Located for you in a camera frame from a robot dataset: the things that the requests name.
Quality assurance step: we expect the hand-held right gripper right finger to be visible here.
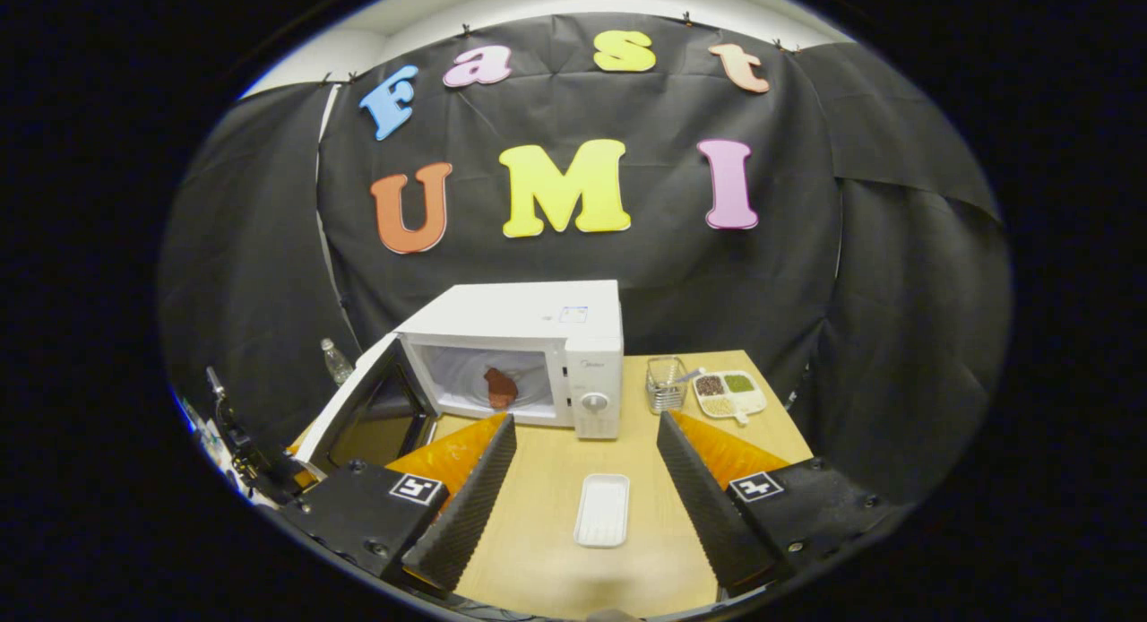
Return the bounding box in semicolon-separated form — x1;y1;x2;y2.
657;411;908;600

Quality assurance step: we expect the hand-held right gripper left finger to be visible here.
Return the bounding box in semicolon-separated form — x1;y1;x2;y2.
280;413;519;598

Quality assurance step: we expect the reddish brown meat piece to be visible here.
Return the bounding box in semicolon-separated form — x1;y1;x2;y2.
484;367;520;410

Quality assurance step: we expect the white microwave oven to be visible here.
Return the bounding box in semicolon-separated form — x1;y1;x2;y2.
294;279;625;479

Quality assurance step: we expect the white rectangular tray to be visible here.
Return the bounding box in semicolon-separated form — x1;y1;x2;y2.
573;473;632;549

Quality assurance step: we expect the divided dish of beans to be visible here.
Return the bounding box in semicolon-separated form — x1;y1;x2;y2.
692;369;769;427

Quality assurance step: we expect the clear plastic bottle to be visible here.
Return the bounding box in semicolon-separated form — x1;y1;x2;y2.
321;338;356;387

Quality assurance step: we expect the glass turntable plate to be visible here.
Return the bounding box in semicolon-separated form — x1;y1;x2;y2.
437;349;553;414

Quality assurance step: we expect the metal wire basket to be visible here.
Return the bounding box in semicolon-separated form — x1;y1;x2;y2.
645;356;689;416

